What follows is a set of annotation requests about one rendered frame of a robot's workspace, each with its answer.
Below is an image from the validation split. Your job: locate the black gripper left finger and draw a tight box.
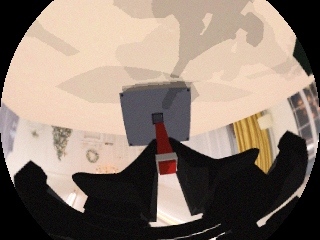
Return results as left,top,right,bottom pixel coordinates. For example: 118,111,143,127
72,139,159,223

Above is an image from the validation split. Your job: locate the red peg with grey band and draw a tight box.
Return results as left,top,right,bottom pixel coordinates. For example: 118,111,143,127
155,123,177,175

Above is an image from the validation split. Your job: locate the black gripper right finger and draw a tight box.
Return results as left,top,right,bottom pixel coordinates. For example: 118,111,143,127
168,137,260,216

